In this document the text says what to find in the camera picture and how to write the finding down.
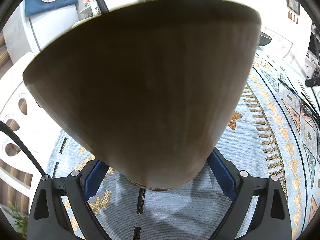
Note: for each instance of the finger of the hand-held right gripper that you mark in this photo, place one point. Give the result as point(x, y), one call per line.
point(313, 82)

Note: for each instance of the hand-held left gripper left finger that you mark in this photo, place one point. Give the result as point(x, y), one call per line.
point(93, 180)

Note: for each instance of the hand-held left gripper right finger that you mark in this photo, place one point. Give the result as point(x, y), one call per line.
point(222, 173)

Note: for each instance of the wooden utensil holder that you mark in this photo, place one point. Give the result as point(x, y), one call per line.
point(140, 92)

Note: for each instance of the dark shelf unit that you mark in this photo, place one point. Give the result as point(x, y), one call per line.
point(314, 42)

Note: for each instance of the white dining chair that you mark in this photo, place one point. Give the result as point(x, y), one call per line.
point(282, 43)
point(25, 120)

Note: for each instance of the patterned light blue tablecloth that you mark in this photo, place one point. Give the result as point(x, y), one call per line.
point(175, 212)

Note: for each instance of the dark green ribbed bowl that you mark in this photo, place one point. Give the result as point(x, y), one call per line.
point(263, 39)

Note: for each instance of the hanging brown tassels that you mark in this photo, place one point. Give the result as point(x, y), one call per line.
point(293, 17)

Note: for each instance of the green potted plant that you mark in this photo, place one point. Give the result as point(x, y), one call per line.
point(18, 217)

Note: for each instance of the white refrigerator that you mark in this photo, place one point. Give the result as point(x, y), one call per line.
point(57, 27)

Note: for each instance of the small framed wall picture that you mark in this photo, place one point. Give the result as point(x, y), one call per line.
point(293, 3)

